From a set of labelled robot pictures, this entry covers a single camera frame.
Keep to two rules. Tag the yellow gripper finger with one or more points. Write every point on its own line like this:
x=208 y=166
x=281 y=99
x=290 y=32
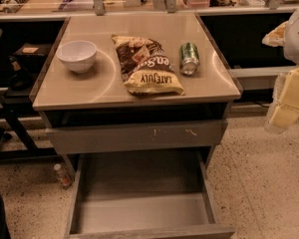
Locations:
x=284 y=110

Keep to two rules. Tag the brown yellow chip bag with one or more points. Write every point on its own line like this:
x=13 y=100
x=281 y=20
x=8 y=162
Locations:
x=145 y=68

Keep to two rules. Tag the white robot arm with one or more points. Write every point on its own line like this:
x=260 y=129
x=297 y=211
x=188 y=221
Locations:
x=285 y=35

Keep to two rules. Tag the grey drawer cabinet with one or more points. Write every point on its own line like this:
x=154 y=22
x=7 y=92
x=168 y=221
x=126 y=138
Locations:
x=142 y=101

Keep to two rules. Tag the open middle drawer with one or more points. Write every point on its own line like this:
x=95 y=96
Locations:
x=155 y=194

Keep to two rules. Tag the closed top drawer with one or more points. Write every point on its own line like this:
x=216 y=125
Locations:
x=138 y=136

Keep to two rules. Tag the green soda can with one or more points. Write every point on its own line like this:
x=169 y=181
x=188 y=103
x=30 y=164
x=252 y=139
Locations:
x=189 y=59

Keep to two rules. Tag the white ceramic bowl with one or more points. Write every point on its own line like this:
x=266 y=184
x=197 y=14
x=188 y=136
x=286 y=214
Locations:
x=77 y=56

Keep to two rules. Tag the small plastic bottle on floor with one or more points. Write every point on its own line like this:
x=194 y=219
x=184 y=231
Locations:
x=63 y=175

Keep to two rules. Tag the dark box on shelf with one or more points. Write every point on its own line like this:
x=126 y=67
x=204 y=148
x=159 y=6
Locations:
x=33 y=56

